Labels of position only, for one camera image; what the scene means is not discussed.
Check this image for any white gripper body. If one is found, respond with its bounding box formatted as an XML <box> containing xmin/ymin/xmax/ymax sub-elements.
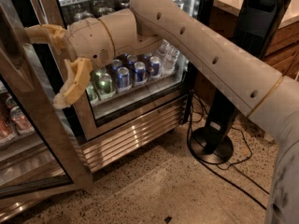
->
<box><xmin>64</xmin><ymin>18</ymin><xmax>114</xmax><ymax>67</ymax></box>

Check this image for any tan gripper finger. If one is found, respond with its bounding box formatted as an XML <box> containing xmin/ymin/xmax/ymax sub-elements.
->
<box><xmin>53</xmin><ymin>58</ymin><xmax>93</xmax><ymax>110</ymax></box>
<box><xmin>25</xmin><ymin>24</ymin><xmax>66</xmax><ymax>54</ymax></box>

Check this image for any glass fridge door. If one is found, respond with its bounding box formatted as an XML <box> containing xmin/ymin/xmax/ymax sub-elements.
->
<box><xmin>0</xmin><ymin>0</ymin><xmax>93</xmax><ymax>203</ymax></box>
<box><xmin>23</xmin><ymin>0</ymin><xmax>206</xmax><ymax>141</ymax></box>

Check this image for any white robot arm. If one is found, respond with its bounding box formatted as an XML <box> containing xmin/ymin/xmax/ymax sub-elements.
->
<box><xmin>25</xmin><ymin>0</ymin><xmax>299</xmax><ymax>224</ymax></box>

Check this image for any green can bottom shelf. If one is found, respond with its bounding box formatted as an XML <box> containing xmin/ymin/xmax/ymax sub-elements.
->
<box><xmin>98</xmin><ymin>74</ymin><xmax>115</xmax><ymax>99</ymax></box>

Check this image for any blue can front left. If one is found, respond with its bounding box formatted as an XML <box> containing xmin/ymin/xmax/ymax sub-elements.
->
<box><xmin>117</xmin><ymin>67</ymin><xmax>132</xmax><ymax>91</ymax></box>

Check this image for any blue can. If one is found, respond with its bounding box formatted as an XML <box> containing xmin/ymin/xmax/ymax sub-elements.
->
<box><xmin>149</xmin><ymin>56</ymin><xmax>161</xmax><ymax>77</ymax></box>
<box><xmin>134</xmin><ymin>62</ymin><xmax>147</xmax><ymax>84</ymax></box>
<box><xmin>117</xmin><ymin>67</ymin><xmax>132</xmax><ymax>91</ymax></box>

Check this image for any blue can front middle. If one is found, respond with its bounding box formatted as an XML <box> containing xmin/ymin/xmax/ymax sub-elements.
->
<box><xmin>134</xmin><ymin>62</ymin><xmax>147</xmax><ymax>84</ymax></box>

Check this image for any blue can front right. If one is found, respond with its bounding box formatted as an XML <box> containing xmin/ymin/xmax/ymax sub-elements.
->
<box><xmin>149</xmin><ymin>56</ymin><xmax>161</xmax><ymax>77</ymax></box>

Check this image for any red soda can rear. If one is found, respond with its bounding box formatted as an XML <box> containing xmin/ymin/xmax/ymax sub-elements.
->
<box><xmin>6</xmin><ymin>96</ymin><xmax>17</xmax><ymax>110</ymax></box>

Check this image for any red soda can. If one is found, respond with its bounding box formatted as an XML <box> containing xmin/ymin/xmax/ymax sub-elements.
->
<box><xmin>10</xmin><ymin>106</ymin><xmax>34</xmax><ymax>134</ymax></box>
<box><xmin>6</xmin><ymin>96</ymin><xmax>17</xmax><ymax>110</ymax></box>

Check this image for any red soda can front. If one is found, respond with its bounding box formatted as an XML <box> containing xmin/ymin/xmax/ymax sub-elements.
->
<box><xmin>10</xmin><ymin>106</ymin><xmax>34</xmax><ymax>134</ymax></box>

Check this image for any small clear water bottle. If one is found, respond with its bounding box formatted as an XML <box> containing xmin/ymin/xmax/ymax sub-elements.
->
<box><xmin>163</xmin><ymin>46</ymin><xmax>179</xmax><ymax>75</ymax></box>

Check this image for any red can at edge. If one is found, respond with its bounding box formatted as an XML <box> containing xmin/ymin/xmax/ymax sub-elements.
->
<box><xmin>0</xmin><ymin>117</ymin><xmax>15</xmax><ymax>143</ymax></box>

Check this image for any wooden counter cabinet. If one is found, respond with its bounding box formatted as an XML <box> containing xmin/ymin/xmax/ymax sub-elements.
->
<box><xmin>194</xmin><ymin>0</ymin><xmax>299</xmax><ymax>107</ymax></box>

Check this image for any black tower fan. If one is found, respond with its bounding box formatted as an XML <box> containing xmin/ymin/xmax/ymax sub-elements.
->
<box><xmin>188</xmin><ymin>0</ymin><xmax>291</xmax><ymax>164</ymax></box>

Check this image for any black power cable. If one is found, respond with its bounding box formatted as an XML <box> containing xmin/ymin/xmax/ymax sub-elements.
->
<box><xmin>186</xmin><ymin>91</ymin><xmax>270</xmax><ymax>211</ymax></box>

